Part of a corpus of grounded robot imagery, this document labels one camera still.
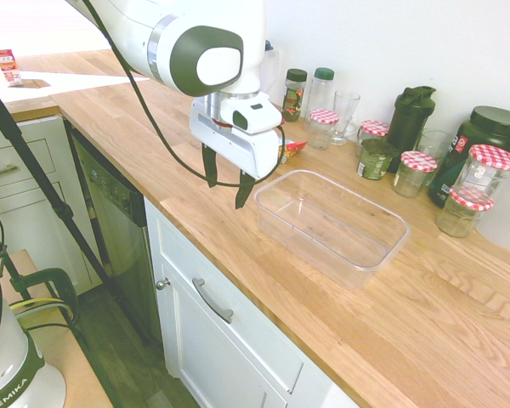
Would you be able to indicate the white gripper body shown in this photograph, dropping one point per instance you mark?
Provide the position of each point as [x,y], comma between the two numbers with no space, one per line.
[231,149]

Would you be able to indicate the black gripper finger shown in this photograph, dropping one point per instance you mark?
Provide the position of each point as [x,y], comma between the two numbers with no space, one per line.
[243,191]
[210,168]

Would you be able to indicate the red striped chip bag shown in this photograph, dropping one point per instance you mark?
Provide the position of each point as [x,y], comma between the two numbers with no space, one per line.
[291,151]

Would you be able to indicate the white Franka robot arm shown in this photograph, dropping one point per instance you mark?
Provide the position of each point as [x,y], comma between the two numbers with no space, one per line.
[123,38]

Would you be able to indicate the clear plastic rectangular container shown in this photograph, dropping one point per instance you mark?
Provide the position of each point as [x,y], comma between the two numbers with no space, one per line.
[331,229]

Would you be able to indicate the spice jar black lid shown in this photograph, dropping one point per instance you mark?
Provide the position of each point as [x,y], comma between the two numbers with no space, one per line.
[294,95]

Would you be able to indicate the clear pitcher blue lid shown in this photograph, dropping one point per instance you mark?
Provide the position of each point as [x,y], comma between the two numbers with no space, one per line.
[272,76]

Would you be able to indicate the glass jar red checked lid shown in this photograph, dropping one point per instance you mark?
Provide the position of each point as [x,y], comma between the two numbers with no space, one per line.
[461,217]
[412,176]
[321,129]
[374,129]

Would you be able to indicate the clear bottle green lid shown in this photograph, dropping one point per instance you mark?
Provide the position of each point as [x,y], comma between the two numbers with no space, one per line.
[321,91]

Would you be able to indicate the stainless steel dishwasher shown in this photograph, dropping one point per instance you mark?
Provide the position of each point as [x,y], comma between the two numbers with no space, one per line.
[115,221]

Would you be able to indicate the tall clear glass mug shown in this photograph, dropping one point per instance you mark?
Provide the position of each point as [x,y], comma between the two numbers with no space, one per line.
[344,115]

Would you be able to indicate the silver round cabinet knob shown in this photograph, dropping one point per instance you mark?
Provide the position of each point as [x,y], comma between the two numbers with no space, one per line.
[163,283]

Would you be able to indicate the green cup foil lid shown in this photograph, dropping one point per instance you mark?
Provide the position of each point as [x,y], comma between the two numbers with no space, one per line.
[374,163]

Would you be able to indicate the white drawer front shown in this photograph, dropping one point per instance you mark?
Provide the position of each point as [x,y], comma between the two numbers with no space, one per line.
[255,336]

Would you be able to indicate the black tripod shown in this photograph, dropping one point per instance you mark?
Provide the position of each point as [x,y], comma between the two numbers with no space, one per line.
[38,170]

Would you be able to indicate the black shaker bottle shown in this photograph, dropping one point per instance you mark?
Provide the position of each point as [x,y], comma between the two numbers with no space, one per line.
[410,119]

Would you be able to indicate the white cabinet door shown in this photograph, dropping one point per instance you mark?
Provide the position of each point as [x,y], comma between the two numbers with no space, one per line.
[212,374]

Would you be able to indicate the white drawer cabinet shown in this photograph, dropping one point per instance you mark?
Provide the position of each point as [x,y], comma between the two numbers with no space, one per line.
[30,212]

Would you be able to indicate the red and white carton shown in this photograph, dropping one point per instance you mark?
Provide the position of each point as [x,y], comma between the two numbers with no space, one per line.
[9,68]

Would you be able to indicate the large jar red checked lid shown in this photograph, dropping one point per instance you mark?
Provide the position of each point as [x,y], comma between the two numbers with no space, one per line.
[486,170]

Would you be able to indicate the black protein powder tub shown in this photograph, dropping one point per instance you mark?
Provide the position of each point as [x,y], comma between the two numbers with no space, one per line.
[493,125]

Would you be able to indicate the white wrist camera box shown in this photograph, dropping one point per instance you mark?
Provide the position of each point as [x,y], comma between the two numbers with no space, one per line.
[255,115]

